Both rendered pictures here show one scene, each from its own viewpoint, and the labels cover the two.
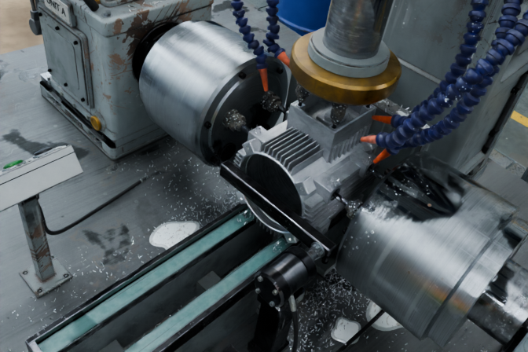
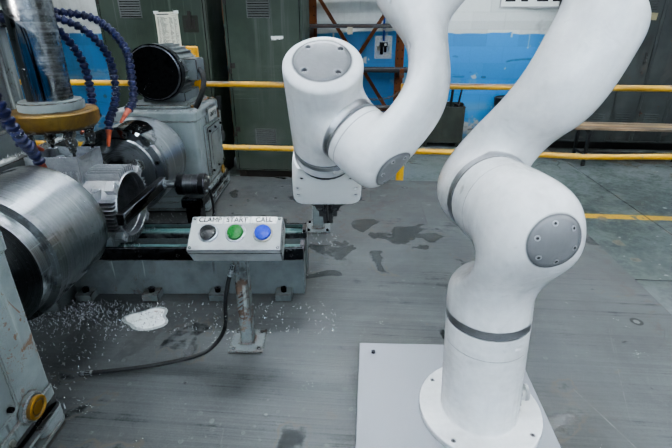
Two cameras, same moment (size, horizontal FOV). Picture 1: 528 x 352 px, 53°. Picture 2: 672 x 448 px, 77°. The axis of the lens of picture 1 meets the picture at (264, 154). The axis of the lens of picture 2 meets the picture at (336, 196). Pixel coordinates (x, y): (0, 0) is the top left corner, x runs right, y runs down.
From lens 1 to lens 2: 1.37 m
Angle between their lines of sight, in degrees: 101
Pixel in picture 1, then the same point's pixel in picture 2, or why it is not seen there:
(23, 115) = not seen: outside the picture
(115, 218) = (157, 354)
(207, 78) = (64, 183)
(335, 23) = (63, 78)
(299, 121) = (85, 163)
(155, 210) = (125, 343)
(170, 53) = (27, 205)
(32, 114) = not seen: outside the picture
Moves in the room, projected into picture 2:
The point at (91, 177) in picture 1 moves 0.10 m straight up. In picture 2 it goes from (111, 411) to (99, 366)
